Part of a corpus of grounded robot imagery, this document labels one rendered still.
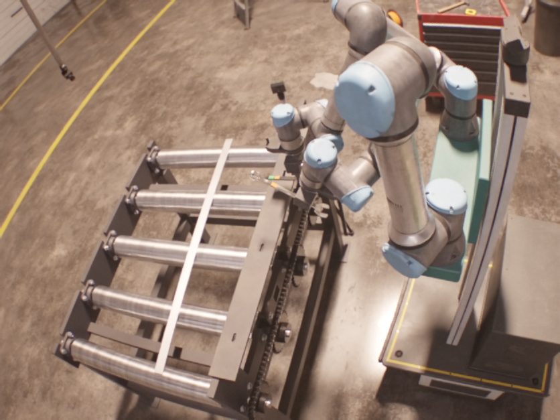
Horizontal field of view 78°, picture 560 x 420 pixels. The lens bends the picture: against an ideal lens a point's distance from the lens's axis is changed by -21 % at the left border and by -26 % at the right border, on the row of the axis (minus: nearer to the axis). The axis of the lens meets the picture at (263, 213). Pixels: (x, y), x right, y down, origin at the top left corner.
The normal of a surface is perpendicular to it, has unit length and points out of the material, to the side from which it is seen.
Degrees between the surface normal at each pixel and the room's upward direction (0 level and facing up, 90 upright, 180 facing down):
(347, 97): 82
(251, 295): 0
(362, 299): 0
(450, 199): 8
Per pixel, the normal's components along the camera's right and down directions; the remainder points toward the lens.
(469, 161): -0.26, -0.60
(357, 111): -0.77, 0.55
